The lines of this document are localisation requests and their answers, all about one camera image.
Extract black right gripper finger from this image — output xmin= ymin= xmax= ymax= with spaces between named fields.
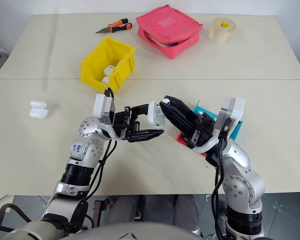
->
xmin=160 ymin=103 xmax=196 ymax=136
xmin=164 ymin=95 xmax=199 ymax=126

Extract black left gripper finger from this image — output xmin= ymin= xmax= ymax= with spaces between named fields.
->
xmin=127 ymin=129 xmax=165 ymax=144
xmin=130 ymin=103 xmax=150 ymax=117

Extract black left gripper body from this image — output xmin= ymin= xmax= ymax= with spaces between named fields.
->
xmin=113 ymin=106 xmax=141 ymax=140

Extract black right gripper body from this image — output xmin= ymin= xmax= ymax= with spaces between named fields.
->
xmin=181 ymin=113 xmax=218 ymax=149

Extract white earbud case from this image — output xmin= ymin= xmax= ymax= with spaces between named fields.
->
xmin=28 ymin=100 xmax=50 ymax=119
xmin=146 ymin=100 xmax=167 ymax=130

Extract white cases in bin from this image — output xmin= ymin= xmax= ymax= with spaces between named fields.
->
xmin=101 ymin=65 xmax=117 ymax=85

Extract yellow plastic bin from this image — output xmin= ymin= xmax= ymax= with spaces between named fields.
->
xmin=80 ymin=36 xmax=137 ymax=94

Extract red plastic holder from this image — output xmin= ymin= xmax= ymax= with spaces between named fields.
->
xmin=176 ymin=131 xmax=209 ymax=158

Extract cyan plastic holder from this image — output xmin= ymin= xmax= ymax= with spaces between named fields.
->
xmin=191 ymin=100 xmax=245 ymax=141

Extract pink zippered fabric pouch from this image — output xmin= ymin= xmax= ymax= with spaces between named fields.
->
xmin=135 ymin=3 xmax=204 ymax=60

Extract orange black pliers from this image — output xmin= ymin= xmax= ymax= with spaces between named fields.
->
xmin=95 ymin=18 xmax=134 ymax=35

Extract clear tape roll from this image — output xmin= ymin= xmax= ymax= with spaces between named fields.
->
xmin=208 ymin=17 xmax=237 ymax=45

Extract grey robot torso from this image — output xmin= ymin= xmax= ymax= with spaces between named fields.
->
xmin=0 ymin=219 xmax=203 ymax=240

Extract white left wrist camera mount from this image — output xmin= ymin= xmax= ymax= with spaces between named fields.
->
xmin=92 ymin=93 xmax=127 ymax=140

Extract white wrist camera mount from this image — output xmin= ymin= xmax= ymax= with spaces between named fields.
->
xmin=92 ymin=93 xmax=127 ymax=140
xmin=192 ymin=95 xmax=246 ymax=154

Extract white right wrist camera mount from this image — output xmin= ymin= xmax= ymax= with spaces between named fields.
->
xmin=192 ymin=95 xmax=246 ymax=154

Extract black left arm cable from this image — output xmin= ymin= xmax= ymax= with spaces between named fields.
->
xmin=83 ymin=87 xmax=119 ymax=202

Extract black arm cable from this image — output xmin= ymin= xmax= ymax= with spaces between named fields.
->
xmin=211 ymin=119 xmax=233 ymax=240
xmin=83 ymin=87 xmax=119 ymax=202

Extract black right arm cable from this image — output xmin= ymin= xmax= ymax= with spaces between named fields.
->
xmin=211 ymin=119 xmax=233 ymax=240

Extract black torso cable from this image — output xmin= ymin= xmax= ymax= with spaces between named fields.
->
xmin=0 ymin=203 xmax=32 ymax=237

